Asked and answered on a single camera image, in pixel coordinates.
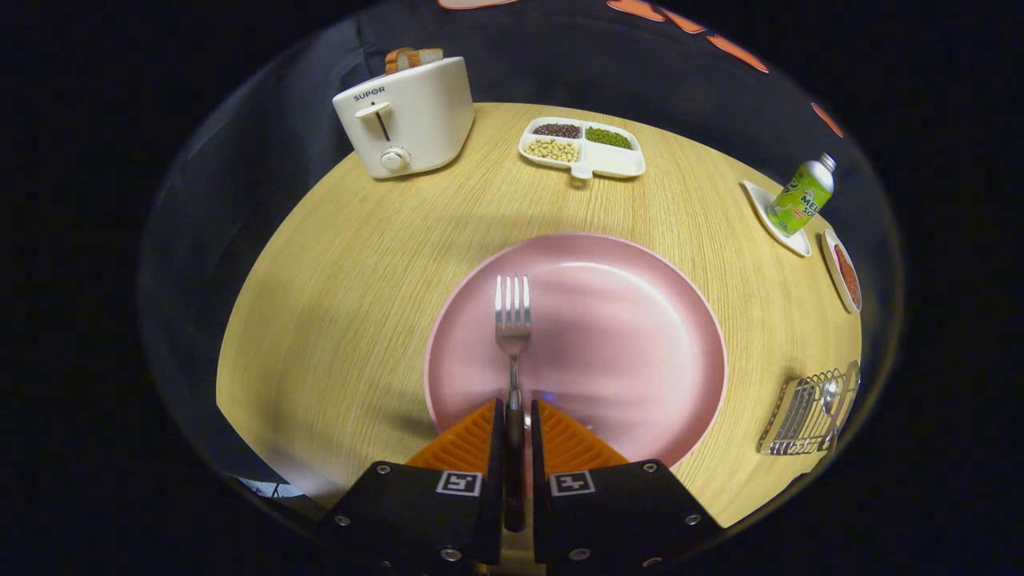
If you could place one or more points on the pile of dark red beans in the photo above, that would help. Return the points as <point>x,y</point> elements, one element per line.
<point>558,130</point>

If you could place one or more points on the pink plate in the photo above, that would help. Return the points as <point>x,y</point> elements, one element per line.
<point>608,336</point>

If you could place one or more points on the large metal spoon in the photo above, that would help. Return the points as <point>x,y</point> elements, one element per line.
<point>830,390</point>

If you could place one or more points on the white toaster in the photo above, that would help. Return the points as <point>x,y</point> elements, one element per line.
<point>424,120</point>

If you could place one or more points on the pile of green beans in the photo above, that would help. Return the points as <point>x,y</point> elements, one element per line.
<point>610,138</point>

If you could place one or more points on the green drink bottle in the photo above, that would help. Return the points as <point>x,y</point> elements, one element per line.
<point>800,200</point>

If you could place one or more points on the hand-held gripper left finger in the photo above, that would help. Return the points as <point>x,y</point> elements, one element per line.
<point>496,456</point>

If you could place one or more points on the red meat piece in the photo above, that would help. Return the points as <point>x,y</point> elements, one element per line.
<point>846,276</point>

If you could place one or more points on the white square coaster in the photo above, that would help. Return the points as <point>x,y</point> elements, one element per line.
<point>758,200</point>

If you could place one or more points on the white divided dish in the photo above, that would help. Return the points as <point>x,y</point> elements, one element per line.
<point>620,162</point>

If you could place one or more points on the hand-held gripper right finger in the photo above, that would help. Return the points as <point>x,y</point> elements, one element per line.
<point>538,456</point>

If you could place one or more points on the white oval dish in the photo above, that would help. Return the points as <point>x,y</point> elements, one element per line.
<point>832,276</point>

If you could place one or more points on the pile of yellow soybeans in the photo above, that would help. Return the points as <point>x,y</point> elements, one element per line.
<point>552,150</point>

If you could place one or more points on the brown bread slice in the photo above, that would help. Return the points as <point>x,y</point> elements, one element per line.
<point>428,57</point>
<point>398,60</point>

